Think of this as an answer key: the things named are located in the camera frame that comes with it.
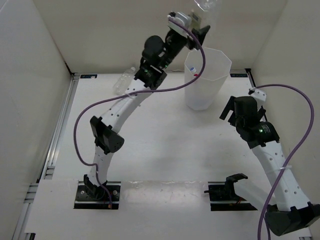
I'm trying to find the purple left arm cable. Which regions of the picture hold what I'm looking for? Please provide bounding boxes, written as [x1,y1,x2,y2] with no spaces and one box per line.
[72,17,207,210]

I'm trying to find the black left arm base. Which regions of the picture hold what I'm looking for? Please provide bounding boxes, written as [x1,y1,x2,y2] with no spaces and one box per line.
[73,181,121,210]

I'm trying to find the aluminium left frame rail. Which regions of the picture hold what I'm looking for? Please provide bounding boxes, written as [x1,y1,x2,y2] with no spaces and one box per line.
[12,73,81,240]

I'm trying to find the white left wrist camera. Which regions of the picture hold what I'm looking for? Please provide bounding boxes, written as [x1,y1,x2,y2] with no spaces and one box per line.
[167,12,192,37]

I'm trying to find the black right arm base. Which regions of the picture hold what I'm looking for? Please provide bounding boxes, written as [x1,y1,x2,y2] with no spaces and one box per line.
[204,173,257,212]

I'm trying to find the blue label plastic bottle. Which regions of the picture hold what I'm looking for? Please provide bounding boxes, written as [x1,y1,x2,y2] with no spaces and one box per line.
[189,67,197,74]

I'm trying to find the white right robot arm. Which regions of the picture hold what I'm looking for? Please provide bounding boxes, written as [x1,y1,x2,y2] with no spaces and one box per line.
[220,94,320,236]

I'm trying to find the white polygonal plastic bin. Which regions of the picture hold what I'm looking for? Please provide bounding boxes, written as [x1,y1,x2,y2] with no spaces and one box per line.
[184,47,232,111]

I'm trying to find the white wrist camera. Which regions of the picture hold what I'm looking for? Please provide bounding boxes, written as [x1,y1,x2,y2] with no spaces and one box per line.
[248,87,267,110]
[167,12,192,37]

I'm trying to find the clear ribbed plastic bottle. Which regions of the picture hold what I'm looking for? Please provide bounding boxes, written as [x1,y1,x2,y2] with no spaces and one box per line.
[112,67,136,96]

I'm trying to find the clear bottle yellow label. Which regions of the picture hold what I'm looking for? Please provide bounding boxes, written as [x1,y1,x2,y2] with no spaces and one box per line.
[191,0,222,31]

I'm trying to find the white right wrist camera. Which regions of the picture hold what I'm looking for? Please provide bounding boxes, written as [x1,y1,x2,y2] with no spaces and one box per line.
[248,87,267,110]

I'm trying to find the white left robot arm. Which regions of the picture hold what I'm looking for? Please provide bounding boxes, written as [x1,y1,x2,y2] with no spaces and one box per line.
[83,25,211,200]

